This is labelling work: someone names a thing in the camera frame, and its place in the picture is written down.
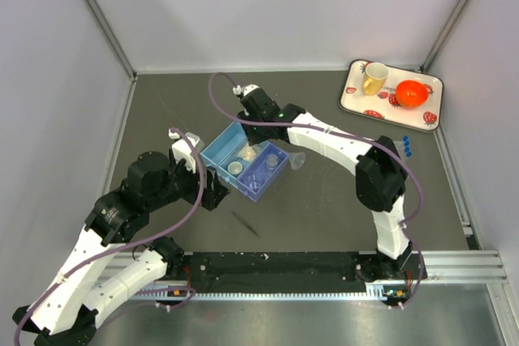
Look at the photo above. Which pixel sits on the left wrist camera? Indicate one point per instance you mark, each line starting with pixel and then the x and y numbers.
pixel 181 149

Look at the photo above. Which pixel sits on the thin dark metal tweezers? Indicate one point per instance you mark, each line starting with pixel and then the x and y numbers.
pixel 245 223

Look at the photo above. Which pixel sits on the white cable duct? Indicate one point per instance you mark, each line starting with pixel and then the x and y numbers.
pixel 373 292

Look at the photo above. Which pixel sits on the yellow mug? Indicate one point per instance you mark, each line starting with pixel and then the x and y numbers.
pixel 374 78

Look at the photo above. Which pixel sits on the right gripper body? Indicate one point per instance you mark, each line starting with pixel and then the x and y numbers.
pixel 255 133

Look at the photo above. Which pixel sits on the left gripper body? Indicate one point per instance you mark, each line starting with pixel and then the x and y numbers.
pixel 184 183

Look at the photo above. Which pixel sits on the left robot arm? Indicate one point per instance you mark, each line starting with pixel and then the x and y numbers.
pixel 76 305

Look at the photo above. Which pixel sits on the clear plastic funnel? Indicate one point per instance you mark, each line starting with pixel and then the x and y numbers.
pixel 296 160

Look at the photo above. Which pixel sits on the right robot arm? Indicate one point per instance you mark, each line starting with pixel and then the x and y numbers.
pixel 379 179

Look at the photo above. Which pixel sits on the strawberry pattern tray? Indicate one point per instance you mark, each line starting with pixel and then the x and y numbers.
pixel 384 105

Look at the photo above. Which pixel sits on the small white plastic cup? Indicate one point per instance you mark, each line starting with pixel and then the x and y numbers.
pixel 235 168

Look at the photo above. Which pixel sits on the clear test tube rack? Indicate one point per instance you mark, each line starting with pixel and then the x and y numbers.
pixel 400 147

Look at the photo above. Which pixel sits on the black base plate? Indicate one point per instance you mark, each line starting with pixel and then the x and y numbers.
pixel 295 272

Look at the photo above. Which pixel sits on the clear glass beaker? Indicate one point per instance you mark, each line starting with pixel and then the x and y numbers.
pixel 254 182

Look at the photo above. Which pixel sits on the blue three-drawer organizer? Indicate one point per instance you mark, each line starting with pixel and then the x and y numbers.
pixel 224 149

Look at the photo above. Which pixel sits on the bag of cotton balls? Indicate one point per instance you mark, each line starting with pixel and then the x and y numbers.
pixel 247 153

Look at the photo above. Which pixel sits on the orange bowl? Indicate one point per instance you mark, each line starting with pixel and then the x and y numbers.
pixel 411 93

